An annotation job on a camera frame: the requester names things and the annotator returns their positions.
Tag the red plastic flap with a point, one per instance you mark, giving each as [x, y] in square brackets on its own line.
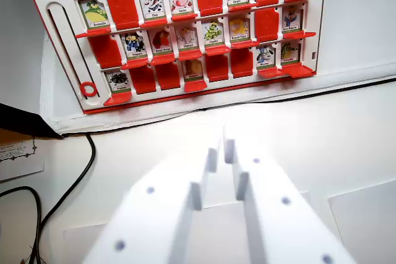
[244, 44]

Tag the white printed paper label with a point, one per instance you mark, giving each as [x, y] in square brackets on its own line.
[18, 159]

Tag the black box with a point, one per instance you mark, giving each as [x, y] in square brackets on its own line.
[28, 120]

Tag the red and white game board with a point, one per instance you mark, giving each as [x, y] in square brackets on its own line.
[74, 60]

